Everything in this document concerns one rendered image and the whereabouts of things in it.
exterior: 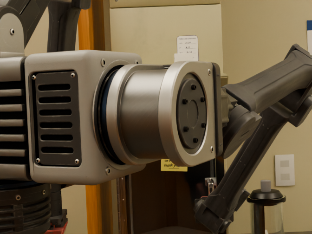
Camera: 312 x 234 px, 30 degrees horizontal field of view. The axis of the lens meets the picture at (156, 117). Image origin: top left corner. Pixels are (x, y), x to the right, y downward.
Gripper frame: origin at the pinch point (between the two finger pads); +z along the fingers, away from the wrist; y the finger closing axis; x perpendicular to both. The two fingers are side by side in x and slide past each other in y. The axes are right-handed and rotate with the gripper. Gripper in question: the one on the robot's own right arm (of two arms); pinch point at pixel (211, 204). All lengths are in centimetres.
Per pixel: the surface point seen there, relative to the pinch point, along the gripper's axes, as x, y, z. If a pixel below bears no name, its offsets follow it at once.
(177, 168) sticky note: -9.9, 8.9, 3.7
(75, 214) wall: 11, 45, 49
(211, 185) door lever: -5.7, -0.2, -1.6
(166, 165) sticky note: -11.1, 12.1, 3.7
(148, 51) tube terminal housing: -43.8, 16.0, 4.6
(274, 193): -3.3, -16.8, -5.5
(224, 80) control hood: -34.7, -4.1, -6.2
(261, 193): -3.4, -13.3, -5.3
